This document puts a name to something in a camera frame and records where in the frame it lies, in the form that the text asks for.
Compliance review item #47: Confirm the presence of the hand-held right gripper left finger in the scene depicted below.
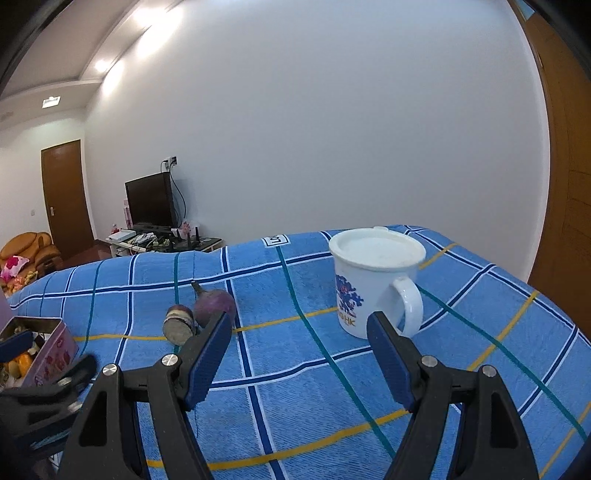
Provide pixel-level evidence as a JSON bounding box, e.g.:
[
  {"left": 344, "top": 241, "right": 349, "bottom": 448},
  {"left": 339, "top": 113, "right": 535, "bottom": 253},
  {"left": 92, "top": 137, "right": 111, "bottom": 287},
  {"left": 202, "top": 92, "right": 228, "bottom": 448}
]
[{"left": 58, "top": 311, "right": 233, "bottom": 480}]

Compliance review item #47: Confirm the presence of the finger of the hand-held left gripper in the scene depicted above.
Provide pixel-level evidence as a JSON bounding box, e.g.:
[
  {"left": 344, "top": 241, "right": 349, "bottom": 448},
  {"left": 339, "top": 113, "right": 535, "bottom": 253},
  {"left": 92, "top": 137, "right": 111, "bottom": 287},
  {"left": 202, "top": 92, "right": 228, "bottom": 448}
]
[
  {"left": 0, "top": 354, "right": 97, "bottom": 408},
  {"left": 0, "top": 330, "right": 34, "bottom": 365}
]

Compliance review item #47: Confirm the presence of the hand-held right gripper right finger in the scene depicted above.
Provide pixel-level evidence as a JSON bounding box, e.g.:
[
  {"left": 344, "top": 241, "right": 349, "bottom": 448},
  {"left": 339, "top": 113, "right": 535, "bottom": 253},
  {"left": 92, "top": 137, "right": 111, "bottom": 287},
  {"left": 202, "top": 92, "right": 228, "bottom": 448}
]
[{"left": 366, "top": 311, "right": 541, "bottom": 480}]

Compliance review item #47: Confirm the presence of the pink tin box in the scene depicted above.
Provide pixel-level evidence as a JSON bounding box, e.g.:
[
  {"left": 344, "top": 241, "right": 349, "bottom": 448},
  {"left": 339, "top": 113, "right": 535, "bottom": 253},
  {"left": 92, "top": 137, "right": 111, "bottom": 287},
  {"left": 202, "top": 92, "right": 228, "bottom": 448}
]
[{"left": 0, "top": 317, "right": 80, "bottom": 388}]

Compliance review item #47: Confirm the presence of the cut purple turnip piece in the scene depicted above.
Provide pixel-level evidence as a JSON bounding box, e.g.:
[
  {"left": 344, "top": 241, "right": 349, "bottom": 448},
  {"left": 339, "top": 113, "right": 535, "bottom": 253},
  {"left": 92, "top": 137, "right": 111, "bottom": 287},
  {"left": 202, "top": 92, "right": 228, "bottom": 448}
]
[{"left": 163, "top": 305, "right": 197, "bottom": 346}]

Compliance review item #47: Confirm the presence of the whole purple turnip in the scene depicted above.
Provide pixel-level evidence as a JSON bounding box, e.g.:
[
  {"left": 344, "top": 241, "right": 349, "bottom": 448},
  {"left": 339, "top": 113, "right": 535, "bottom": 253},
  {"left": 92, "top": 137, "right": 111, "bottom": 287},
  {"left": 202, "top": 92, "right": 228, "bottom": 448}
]
[{"left": 191, "top": 281, "right": 238, "bottom": 329}]

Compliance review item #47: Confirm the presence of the white printed mug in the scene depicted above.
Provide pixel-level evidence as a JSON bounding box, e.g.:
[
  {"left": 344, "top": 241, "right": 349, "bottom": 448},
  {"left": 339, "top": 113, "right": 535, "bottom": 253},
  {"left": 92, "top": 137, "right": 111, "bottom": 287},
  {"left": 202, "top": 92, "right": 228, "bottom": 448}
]
[{"left": 329, "top": 225, "right": 426, "bottom": 339}]

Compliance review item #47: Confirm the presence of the pink floral cushion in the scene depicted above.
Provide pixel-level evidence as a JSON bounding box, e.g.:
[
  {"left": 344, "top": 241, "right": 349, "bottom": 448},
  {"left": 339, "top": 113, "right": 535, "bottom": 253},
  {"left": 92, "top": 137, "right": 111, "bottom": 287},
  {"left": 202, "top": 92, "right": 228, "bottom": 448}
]
[{"left": 0, "top": 255, "right": 27, "bottom": 282}]

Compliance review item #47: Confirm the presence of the blue checked bed sheet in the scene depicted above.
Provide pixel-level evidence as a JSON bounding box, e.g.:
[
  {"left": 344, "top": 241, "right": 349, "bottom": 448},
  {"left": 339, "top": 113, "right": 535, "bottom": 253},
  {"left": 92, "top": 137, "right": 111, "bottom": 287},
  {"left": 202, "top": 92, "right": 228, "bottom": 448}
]
[{"left": 7, "top": 224, "right": 589, "bottom": 480}]

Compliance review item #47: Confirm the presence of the orange sofa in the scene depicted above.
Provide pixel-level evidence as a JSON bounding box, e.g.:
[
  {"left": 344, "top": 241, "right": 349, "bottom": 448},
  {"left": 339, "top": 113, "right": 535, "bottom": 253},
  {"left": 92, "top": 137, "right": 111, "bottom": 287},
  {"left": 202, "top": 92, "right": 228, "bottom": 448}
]
[{"left": 0, "top": 232, "right": 63, "bottom": 278}]

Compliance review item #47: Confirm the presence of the black router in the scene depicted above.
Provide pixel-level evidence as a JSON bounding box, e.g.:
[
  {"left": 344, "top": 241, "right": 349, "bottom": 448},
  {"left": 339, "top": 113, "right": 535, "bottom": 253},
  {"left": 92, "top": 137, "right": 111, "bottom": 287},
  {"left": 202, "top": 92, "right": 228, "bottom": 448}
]
[{"left": 173, "top": 224, "right": 202, "bottom": 246}]

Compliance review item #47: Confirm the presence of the glass television stand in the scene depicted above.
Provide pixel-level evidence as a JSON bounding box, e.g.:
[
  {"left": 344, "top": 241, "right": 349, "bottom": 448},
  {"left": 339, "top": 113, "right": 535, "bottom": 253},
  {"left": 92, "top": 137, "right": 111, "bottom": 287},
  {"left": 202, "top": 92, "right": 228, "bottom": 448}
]
[{"left": 105, "top": 233, "right": 222, "bottom": 259}]

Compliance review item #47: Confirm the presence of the brown wooden door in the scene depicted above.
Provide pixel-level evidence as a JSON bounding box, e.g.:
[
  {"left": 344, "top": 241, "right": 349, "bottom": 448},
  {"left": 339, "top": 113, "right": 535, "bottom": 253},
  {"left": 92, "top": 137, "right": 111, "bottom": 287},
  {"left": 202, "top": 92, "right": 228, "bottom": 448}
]
[{"left": 41, "top": 140, "right": 95, "bottom": 260}]

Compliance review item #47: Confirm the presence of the black television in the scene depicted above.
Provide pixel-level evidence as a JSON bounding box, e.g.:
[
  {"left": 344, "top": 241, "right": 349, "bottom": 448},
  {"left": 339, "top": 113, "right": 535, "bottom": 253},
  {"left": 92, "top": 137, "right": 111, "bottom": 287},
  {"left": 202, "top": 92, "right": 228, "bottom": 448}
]
[{"left": 124, "top": 173, "right": 175, "bottom": 228}]

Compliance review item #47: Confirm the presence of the wooden wardrobe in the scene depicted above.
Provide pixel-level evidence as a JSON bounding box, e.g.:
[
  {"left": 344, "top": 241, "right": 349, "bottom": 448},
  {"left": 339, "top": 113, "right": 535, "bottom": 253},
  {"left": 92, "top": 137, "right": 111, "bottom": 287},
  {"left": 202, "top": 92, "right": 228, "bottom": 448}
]
[{"left": 522, "top": 0, "right": 591, "bottom": 319}]

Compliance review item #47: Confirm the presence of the black power cable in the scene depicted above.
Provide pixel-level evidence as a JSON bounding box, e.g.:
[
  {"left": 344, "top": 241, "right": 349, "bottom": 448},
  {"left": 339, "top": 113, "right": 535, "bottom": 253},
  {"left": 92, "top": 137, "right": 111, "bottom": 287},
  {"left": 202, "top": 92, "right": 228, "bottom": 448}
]
[{"left": 168, "top": 166, "right": 188, "bottom": 229}]

